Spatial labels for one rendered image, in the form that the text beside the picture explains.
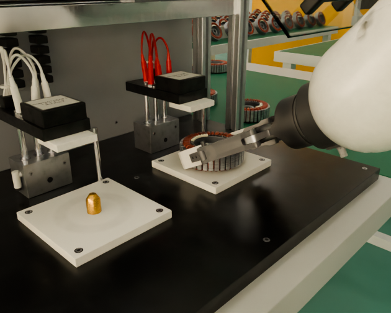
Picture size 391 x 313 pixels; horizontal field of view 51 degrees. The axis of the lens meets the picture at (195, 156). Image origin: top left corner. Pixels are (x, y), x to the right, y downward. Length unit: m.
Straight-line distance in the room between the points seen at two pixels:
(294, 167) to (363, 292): 1.05
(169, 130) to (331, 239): 0.37
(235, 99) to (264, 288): 0.49
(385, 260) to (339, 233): 1.33
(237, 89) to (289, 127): 0.33
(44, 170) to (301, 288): 0.40
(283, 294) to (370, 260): 1.43
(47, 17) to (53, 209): 0.26
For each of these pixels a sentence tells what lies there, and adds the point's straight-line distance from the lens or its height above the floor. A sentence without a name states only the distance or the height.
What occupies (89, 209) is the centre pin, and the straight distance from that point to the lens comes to 0.57.
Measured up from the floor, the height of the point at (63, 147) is 0.88.
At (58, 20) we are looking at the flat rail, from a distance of 0.60.
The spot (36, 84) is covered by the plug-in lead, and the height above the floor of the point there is 0.94.
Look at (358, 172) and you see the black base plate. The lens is 0.75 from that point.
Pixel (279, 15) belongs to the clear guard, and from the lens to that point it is 0.56.
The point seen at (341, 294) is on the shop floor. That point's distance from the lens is 1.70.
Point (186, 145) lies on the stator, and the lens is 0.68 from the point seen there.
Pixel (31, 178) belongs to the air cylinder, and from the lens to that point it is 0.66.
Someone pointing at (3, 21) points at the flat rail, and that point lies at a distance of 0.57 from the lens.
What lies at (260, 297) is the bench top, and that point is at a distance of 0.48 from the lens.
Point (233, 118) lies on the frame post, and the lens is 0.89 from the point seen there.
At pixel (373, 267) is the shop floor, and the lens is 1.88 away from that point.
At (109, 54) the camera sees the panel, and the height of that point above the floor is 0.94.
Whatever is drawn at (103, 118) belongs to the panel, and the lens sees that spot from 0.86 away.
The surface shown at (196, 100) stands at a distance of 0.72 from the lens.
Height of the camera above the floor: 1.07
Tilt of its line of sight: 23 degrees down
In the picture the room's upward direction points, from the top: straight up
